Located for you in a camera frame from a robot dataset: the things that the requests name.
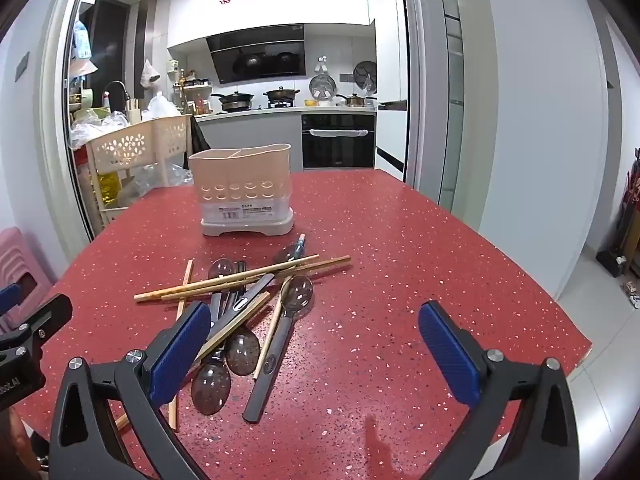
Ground grey spoon with dark handle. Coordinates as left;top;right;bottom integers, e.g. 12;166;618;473
225;272;276;377
206;258;237;356
227;242;307;321
242;275;315;423
191;260;248;416

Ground hanging plastic bag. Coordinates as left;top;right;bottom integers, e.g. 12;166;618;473
140;59;162;91

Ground black range hood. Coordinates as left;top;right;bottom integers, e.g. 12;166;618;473
206;24;307;86

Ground white plastic bag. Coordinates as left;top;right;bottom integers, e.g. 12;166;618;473
145;92;181;121

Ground beige plastic utensil holder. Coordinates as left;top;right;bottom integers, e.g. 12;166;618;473
188;143;296;237

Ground round metal strainer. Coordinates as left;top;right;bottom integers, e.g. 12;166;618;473
308;74;335;101

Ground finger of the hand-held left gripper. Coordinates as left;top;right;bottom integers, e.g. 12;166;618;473
0;294;74;350
0;282;23;313

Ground clear plastic wrap bundle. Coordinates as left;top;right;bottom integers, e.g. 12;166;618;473
120;162;193;206

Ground blue hanging package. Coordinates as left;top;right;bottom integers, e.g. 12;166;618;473
74;20;96;58

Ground black kitchen faucet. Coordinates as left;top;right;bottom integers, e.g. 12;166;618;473
103;80;132;111

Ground lidded cooking pot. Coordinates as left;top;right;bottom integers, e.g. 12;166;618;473
263;87;301;106

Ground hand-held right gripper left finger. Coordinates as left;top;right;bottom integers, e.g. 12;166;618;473
47;301;213;480

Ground condiment rack with bottles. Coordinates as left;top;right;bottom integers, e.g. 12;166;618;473
172;69;213;116

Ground white refrigerator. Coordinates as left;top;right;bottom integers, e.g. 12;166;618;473
367;0;408;181

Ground beige plastic trolley cart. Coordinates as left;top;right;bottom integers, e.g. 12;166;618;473
85;114;193;226

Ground crumpled clear plastic bags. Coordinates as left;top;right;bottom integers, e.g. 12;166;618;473
69;110;131;151

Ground yellow oil bottle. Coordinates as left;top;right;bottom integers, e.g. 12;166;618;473
95;170;126;208

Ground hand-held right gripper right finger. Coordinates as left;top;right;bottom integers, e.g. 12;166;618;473
417;301;581;480

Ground pink plastic stool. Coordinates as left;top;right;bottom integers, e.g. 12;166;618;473
0;226;51;331

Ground black wok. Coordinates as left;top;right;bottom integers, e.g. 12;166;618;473
211;91;255;111

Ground black built-in oven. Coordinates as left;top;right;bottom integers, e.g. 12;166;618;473
301;112;377;170

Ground black box on floor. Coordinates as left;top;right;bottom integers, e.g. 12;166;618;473
597;250;628;277

